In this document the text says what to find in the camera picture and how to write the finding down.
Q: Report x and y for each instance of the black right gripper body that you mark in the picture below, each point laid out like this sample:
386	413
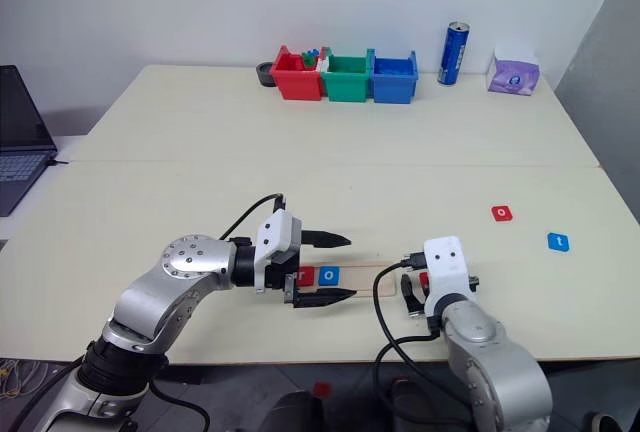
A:
416	308

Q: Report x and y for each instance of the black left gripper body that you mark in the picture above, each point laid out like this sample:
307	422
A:
282	268

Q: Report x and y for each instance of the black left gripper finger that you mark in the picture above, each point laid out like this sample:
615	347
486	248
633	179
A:
327	239
322	298

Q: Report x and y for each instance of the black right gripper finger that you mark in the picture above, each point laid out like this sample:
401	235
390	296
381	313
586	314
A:
408	289

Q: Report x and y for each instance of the red letter b block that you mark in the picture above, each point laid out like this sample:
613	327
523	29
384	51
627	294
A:
424	282

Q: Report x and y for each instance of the red letter o block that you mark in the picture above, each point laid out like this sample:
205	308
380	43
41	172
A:
501	213

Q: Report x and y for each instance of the blue letter t block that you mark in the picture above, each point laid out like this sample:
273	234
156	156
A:
558	242

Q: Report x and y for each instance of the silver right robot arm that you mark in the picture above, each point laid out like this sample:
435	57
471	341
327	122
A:
490	352

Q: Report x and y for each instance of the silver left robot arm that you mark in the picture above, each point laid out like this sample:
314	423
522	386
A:
150	297

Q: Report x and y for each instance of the blue letter o block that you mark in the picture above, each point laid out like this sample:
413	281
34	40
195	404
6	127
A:
329	275

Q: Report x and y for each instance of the red letter r block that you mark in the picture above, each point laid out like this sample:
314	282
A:
306	276

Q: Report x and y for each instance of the long wooden tray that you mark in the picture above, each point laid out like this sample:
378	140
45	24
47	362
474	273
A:
365	280

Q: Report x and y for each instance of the small red object under table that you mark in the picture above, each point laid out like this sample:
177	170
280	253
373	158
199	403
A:
322	390

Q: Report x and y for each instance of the green plastic bin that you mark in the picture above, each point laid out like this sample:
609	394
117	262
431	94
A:
347	87

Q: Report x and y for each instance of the red plastic bin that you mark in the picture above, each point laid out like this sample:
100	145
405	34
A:
298	83

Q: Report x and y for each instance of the blue plastic bin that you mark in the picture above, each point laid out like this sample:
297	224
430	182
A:
393	88

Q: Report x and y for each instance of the black round holder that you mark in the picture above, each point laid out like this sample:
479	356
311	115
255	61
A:
263	76

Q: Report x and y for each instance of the small white toy brick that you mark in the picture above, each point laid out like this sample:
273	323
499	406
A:
322	63

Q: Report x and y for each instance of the small green toy brick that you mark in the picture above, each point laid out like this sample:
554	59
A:
308	62

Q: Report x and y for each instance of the small blue toy brick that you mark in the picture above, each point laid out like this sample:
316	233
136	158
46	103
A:
312	52

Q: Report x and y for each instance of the blue drink can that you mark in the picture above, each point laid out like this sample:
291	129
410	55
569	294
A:
452	54

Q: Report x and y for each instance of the purple tissue box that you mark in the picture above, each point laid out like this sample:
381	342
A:
514	76

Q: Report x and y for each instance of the black laptop plug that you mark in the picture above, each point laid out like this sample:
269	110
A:
59	162

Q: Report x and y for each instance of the dark grey laptop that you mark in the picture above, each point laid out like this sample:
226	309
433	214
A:
20	152

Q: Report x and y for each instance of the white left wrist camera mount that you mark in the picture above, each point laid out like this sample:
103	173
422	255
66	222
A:
272	237

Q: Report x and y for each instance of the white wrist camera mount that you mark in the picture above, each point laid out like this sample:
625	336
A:
272	237
447	267

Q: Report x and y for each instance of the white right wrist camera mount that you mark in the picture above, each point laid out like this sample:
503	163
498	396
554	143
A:
447	267

